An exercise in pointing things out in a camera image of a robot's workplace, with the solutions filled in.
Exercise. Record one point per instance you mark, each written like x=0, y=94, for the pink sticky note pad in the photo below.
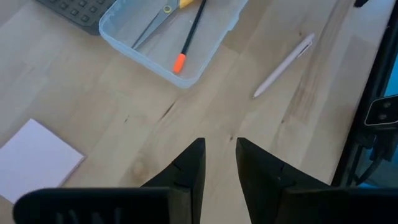
x=34, y=158

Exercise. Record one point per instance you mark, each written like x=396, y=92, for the black aluminium table frame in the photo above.
x=377, y=68

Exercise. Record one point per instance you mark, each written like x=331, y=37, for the clear plastic pencil case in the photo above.
x=211, y=46

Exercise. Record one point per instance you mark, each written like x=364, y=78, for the black table-level camera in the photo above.
x=382, y=112

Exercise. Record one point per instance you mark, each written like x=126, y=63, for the red pencil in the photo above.
x=179, y=63

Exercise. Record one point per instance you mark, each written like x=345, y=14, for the white pen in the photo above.
x=280, y=68

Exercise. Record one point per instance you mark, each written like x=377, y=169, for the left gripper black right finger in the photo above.
x=261, y=180

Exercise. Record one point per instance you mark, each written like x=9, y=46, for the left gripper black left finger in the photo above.
x=189, y=168

